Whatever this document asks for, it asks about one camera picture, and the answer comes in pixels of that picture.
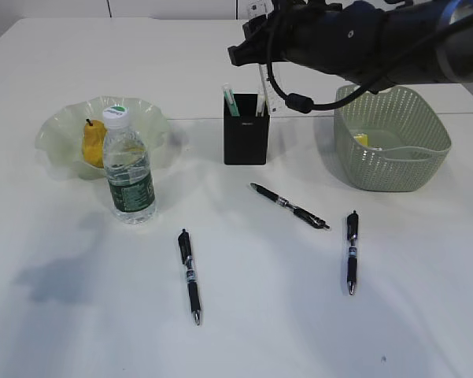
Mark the green perforated plastic basket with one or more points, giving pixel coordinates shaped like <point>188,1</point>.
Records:
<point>392,141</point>

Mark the clear water bottle green label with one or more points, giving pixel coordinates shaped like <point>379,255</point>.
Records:
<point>126,162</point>

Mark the yellow-green pen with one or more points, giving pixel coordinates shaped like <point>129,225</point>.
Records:
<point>261,105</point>

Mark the black gel pen centre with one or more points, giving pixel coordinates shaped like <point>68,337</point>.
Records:
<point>309,218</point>

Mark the yellow pear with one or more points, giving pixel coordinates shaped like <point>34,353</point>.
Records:
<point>92,145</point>

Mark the mint green utility knife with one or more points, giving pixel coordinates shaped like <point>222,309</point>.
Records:
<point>230,100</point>

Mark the green wavy glass plate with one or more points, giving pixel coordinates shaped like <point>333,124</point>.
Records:
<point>61,136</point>

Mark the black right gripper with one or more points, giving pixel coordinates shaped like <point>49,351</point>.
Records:
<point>257,31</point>

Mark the clear plastic ruler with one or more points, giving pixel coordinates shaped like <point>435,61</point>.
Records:
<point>275,104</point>

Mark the black gel pen left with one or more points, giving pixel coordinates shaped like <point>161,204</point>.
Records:
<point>191,278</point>

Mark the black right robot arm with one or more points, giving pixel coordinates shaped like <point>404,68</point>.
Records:
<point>376,49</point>

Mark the black blue gel pen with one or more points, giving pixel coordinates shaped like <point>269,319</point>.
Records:
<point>352,236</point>

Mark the black square pen holder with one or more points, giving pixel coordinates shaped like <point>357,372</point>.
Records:
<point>245,138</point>

